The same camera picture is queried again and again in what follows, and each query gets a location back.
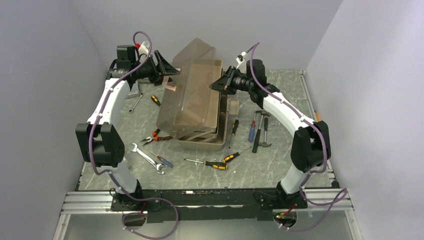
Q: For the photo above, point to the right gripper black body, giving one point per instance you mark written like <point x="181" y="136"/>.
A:
<point x="231" y="89"/>

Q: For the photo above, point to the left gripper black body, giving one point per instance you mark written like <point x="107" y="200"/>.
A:
<point x="155" y="73"/>

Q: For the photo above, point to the beige plastic toolbox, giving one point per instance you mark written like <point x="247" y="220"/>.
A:
<point x="193" y="114"/>

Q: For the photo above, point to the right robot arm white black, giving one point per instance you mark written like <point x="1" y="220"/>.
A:
<point x="311" y="147"/>

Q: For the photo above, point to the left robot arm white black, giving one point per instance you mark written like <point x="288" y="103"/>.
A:
<point x="98" y="139"/>

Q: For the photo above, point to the small black yellow screwdriver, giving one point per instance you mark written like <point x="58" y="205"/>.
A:
<point x="155" y="100"/>

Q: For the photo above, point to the clear plastic parts box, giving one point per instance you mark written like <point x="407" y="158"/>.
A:
<point x="135" y="91"/>

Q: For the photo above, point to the black yellow screwdriver near latch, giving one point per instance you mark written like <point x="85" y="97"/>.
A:
<point x="233" y="131"/>

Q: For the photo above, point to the small silver wrench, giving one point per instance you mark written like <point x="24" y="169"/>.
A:
<point x="131" y="110"/>

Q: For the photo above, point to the long claw hammer black grip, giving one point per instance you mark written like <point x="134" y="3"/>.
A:
<point x="258" y="132"/>

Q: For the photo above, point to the orange black needle nose pliers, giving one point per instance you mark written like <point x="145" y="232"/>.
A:
<point x="155" y="137"/>

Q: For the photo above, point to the short claw hammer black grip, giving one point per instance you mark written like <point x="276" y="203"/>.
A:
<point x="265" y="144"/>

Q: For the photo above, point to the large black yellow screwdriver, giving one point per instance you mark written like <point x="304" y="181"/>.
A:
<point x="232" y="156"/>
<point x="213" y="164"/>

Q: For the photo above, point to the small blue precision screwdriver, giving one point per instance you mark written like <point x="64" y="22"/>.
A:
<point x="163" y="160"/>

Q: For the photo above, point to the yellow utility knife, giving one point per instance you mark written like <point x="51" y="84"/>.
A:
<point x="317" y="116"/>

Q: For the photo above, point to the large silver open wrench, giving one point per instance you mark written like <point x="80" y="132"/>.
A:
<point x="158" y="166"/>

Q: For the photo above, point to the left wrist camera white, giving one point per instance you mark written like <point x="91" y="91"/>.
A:
<point x="143" y="48"/>

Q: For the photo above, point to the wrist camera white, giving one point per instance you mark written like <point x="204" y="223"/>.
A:
<point x="240" y="59"/>
<point x="143" y="48"/>

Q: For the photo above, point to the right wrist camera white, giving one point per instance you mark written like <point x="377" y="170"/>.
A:
<point x="240" y="59"/>

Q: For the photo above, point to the blue handled screwdriver red collar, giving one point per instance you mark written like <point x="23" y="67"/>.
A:
<point x="252" y="128"/>

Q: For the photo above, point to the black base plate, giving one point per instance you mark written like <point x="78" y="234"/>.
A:
<point x="210" y="204"/>

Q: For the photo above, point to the aluminium rail frame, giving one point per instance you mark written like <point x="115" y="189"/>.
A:
<point x="86" y="213"/>

